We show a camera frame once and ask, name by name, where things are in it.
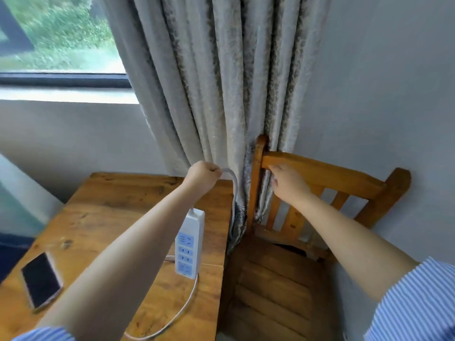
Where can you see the person's right fingers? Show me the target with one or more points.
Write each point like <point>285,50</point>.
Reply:
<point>279,168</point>

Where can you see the white window sill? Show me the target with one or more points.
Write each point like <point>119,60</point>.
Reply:
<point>64,95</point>

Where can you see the person's left forearm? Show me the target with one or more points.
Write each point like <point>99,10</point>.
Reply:
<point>135,252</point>

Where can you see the black smartphone with pink case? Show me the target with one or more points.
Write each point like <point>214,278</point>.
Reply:
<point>41,280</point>

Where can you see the person's right hand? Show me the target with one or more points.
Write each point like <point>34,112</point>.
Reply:
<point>291,186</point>

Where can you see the wooden chair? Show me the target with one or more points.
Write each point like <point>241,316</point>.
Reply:
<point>277,280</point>

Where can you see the dark framed window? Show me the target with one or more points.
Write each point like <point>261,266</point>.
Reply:
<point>60,35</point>

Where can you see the person's left fingers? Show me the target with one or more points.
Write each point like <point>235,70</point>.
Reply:
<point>212,170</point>

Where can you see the person's right forearm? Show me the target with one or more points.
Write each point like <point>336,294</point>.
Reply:
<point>348,245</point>

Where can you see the white power strip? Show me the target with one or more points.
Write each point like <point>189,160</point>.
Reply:
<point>190,245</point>

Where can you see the person's left hand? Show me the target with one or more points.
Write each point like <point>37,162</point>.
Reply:
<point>201,177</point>

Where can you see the bed with pale cover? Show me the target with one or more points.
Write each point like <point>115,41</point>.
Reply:
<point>21,202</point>

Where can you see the grey patterned curtain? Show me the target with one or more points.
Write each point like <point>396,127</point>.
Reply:
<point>220,85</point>

